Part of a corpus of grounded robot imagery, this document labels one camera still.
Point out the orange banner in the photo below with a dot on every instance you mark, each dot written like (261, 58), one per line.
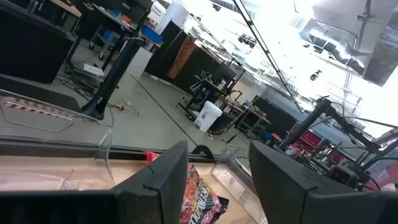
(182, 57)

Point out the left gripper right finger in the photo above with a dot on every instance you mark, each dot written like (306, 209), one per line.
(289, 193)

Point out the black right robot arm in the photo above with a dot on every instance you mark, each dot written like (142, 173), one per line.
(311, 119)

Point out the red tool chest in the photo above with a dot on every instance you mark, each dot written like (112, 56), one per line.
(308, 141)

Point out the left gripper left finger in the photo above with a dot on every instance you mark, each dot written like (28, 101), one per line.
(149, 196)

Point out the blue storage bin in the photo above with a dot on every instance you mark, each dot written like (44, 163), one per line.
(152, 34)

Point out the black aluminium rig frame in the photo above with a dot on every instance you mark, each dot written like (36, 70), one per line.
(130, 153)

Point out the black workbench panel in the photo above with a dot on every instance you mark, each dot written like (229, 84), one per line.
(31, 49)

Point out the black hazard-striped floor mat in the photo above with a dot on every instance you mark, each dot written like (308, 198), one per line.
(37, 93)

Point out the black room divider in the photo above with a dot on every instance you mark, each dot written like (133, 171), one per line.
(202, 65)

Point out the clear plastic bin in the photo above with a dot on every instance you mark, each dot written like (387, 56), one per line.
(236, 186)
(56, 146)

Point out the black floor stand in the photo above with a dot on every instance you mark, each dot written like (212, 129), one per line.
(115, 74)

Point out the white bucket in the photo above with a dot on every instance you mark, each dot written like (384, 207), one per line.
(206, 116)

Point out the black Maruchan noodle pack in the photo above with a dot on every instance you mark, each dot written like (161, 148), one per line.
(199, 202)

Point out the cluttered black workbench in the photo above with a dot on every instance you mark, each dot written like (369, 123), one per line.
(205, 82)

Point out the red Maruchan noodle pack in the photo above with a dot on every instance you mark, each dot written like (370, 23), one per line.
(151, 156)

